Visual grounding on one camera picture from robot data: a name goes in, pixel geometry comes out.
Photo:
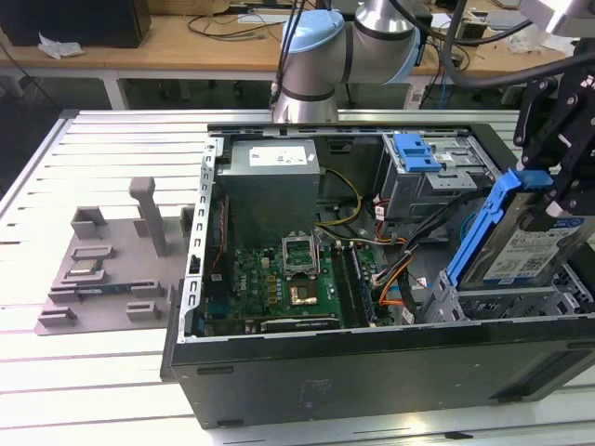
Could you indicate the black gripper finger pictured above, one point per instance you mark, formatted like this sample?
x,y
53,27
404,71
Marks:
x,y
569,181
532,116

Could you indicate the hard disk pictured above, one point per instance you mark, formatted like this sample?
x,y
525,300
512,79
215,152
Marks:
x,y
506,232

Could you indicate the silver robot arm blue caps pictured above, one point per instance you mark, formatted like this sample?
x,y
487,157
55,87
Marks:
x,y
321,60

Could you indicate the metal disk bay cage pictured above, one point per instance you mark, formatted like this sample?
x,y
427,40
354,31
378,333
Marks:
x,y
511,302

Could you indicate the small black box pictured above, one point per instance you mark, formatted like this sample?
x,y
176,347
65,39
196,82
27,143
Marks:
x,y
472,35

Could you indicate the blue plastic drive latch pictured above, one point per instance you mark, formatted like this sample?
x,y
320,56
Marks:
x,y
416,158

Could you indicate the metal optical drive cage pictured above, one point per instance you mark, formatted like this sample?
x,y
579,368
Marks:
x,y
409,195

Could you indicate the blue RAM slot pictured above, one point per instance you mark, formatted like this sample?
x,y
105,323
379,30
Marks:
x,y
365,288

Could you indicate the black RAM slot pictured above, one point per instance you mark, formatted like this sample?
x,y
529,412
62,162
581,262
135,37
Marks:
x,y
344,283

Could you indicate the grey power supply unit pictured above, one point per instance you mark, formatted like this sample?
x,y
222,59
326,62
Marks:
x,y
269,200

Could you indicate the black open PC case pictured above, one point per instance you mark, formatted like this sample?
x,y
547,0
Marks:
x,y
372,381

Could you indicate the CPU socket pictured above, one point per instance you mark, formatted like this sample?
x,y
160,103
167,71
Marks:
x,y
304,295

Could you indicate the black graphics card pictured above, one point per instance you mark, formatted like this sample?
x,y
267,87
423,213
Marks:
x,y
297,324

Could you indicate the green motherboard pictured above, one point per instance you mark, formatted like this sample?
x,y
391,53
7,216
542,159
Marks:
x,y
251,288

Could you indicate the black case fan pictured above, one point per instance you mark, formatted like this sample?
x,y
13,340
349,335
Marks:
x,y
215,260

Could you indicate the long wooden desk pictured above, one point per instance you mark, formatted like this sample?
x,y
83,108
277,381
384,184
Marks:
x,y
186,51

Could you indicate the large black box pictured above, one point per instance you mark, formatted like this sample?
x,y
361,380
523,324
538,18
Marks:
x,y
93,23

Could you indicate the green RAM stick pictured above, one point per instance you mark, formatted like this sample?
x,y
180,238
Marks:
x,y
104,289

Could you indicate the grey parts rack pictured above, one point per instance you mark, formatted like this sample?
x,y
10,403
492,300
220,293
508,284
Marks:
x,y
116,320

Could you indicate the silver CPU chip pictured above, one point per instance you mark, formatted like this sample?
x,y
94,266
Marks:
x,y
84,266

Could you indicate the crumpled white paper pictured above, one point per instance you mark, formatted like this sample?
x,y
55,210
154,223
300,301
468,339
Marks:
x,y
60,46

